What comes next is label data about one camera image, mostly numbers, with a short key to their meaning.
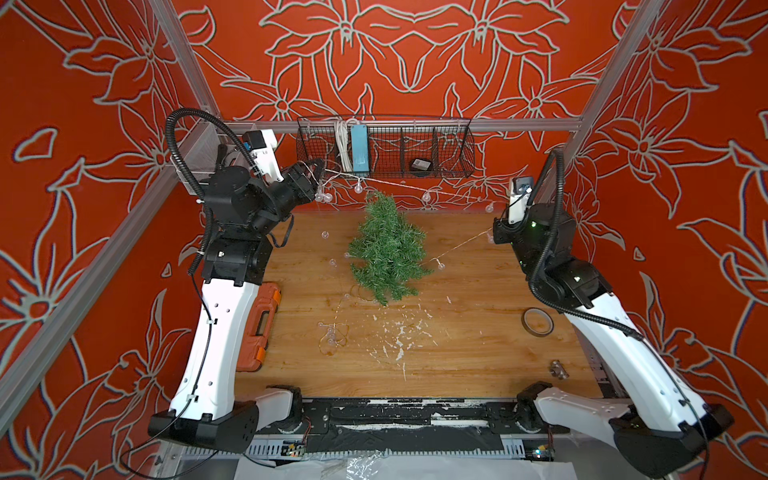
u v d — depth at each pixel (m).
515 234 0.54
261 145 0.48
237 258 0.42
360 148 0.90
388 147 0.97
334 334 0.89
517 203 0.51
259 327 0.87
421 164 0.95
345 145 0.90
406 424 0.73
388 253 0.72
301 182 0.48
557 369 0.79
